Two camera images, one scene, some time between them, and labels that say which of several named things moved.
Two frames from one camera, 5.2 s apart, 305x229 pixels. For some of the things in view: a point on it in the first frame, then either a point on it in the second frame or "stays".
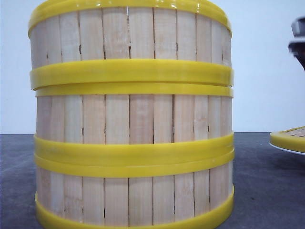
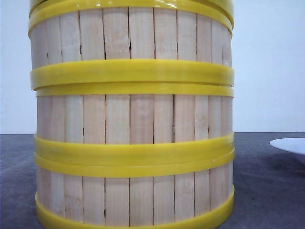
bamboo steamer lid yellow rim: [293, 139] to [39, 8]
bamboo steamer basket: [77, 42] stays
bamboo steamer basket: [187, 192] stays
